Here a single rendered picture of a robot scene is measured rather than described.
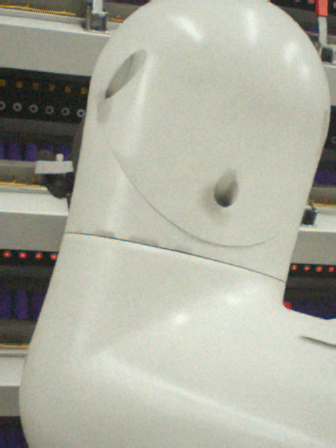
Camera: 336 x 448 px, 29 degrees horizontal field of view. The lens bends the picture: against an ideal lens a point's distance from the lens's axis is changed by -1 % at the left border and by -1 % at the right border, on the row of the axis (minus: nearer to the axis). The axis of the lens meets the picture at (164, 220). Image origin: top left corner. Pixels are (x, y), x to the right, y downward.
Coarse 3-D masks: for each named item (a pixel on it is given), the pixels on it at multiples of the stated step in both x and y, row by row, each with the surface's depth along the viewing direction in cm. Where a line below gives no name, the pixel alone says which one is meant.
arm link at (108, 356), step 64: (64, 256) 27; (128, 256) 25; (192, 256) 24; (64, 320) 25; (128, 320) 24; (192, 320) 24; (256, 320) 23; (320, 320) 23; (64, 384) 24; (128, 384) 23; (192, 384) 22; (256, 384) 20; (320, 384) 20
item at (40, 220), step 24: (0, 120) 83; (24, 120) 84; (0, 192) 72; (0, 216) 68; (24, 216) 69; (48, 216) 69; (0, 240) 69; (24, 240) 70; (48, 240) 70; (312, 240) 78
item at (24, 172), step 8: (0, 160) 74; (8, 160) 74; (0, 168) 73; (8, 168) 73; (16, 168) 73; (24, 168) 74; (32, 168) 74; (0, 176) 73; (8, 176) 74; (16, 176) 74; (24, 176) 74; (32, 176) 74; (0, 184) 72; (8, 184) 72; (16, 184) 72; (32, 184) 73; (312, 184) 84; (320, 184) 85; (328, 184) 86; (312, 192) 84; (320, 192) 84; (328, 192) 84; (312, 200) 83; (320, 200) 84; (328, 200) 85
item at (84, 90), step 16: (0, 80) 81; (16, 80) 81; (32, 80) 82; (48, 80) 83; (0, 96) 82; (16, 96) 83; (32, 96) 83; (48, 96) 83; (64, 96) 84; (80, 96) 84; (0, 112) 83; (16, 112) 83
